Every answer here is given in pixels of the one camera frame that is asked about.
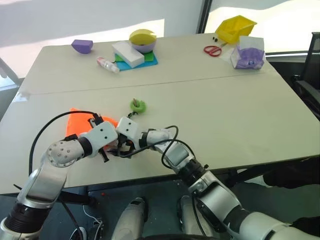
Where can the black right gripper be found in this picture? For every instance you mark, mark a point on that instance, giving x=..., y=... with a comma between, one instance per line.
x=124, y=143

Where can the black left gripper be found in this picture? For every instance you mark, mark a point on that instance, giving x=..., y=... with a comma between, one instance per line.
x=108, y=147

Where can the orange fabric pouch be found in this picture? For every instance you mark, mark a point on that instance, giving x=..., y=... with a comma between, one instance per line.
x=77, y=125

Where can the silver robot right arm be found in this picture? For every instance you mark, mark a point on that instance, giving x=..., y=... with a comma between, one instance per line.
x=217, y=192

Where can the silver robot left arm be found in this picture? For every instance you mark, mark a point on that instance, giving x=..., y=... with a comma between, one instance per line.
x=47, y=175

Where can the white robot left leg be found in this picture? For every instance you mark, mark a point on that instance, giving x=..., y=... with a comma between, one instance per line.
x=131, y=217

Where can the white robot leg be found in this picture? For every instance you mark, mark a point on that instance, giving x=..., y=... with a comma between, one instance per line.
x=186, y=215
x=131, y=217

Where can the white robot right leg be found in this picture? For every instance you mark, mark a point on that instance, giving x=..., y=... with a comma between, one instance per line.
x=186, y=215

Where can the clear bottle with pink cap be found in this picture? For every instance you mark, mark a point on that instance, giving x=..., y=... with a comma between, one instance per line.
x=107, y=64

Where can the blue cloth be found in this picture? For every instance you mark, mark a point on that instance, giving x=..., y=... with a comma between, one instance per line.
x=147, y=63

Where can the white rectangular box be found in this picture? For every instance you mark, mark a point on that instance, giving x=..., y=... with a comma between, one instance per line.
x=128, y=53

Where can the green cloth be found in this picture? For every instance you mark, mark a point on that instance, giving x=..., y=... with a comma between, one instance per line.
x=150, y=56

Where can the purple wedge box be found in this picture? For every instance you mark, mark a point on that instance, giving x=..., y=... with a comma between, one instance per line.
x=82, y=46

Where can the purple bowl with yellow lid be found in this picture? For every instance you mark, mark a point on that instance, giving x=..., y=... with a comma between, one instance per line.
x=143, y=41

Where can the red scissors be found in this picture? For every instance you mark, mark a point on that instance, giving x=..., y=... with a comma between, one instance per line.
x=212, y=50

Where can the clear box with purple contents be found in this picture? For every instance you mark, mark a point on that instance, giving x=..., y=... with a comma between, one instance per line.
x=248, y=53

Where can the yellow plastic bin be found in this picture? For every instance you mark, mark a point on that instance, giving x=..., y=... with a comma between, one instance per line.
x=236, y=30

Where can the black rounded shape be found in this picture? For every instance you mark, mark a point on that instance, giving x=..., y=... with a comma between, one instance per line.
x=292, y=172

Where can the black office chair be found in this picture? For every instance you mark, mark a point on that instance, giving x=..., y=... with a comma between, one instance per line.
x=307, y=75

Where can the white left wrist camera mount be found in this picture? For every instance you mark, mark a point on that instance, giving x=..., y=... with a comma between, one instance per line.
x=102, y=133

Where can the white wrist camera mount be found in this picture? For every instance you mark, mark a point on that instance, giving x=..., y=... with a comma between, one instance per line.
x=102, y=133
x=127, y=128

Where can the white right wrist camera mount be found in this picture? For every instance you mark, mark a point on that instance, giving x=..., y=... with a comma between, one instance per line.
x=127, y=128

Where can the black table frame bar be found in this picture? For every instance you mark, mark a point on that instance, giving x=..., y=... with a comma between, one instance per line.
x=75, y=197

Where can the dark window frame post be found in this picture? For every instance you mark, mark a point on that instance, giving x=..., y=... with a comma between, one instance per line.
x=203, y=15

